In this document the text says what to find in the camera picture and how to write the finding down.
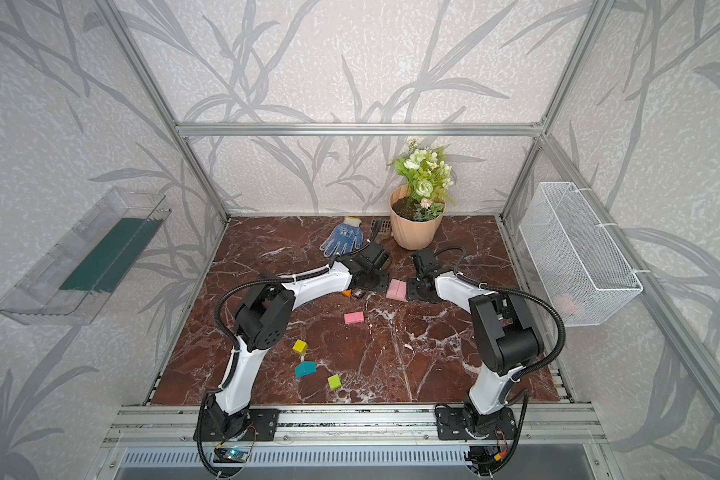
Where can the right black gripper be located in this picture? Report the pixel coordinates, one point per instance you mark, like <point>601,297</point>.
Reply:
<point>423,288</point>

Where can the clear plastic wall shelf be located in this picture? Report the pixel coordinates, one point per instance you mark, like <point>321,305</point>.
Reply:
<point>73,281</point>

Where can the brown slotted plastic scoop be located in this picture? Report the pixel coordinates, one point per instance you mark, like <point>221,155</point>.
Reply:
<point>381,227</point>

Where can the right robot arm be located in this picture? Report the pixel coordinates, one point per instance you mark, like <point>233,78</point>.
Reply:
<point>508,342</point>

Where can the yellow cube block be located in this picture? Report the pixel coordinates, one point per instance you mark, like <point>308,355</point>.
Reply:
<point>300,347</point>

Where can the blue dotted work glove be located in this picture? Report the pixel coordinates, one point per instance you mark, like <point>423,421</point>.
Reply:
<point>345,238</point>

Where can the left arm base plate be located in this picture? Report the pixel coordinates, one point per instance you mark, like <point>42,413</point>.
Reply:
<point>261,423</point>

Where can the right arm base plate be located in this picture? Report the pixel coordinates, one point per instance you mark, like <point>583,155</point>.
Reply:
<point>464,423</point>

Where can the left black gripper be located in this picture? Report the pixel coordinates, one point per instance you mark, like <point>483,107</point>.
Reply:
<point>371,281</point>

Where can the green circuit board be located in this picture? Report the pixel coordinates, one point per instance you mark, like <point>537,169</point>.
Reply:
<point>231,455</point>

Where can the pink long block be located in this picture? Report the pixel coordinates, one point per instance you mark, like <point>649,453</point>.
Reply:
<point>401,291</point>

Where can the green cube block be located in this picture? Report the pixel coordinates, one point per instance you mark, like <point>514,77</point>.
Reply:
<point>334,382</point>

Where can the flower pot with plant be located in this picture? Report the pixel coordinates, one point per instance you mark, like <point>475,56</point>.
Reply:
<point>418,205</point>

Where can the white wire mesh basket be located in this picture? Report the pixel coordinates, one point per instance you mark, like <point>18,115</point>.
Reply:
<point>573,252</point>

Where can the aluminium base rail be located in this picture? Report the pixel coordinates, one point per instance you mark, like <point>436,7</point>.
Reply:
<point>344,425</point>

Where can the pink object in basket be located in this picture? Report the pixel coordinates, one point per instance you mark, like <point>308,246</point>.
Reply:
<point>566,305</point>

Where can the teal block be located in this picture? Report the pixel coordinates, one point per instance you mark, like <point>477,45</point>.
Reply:
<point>305,368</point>

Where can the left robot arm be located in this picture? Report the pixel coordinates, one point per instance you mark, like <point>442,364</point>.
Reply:
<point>255,316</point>

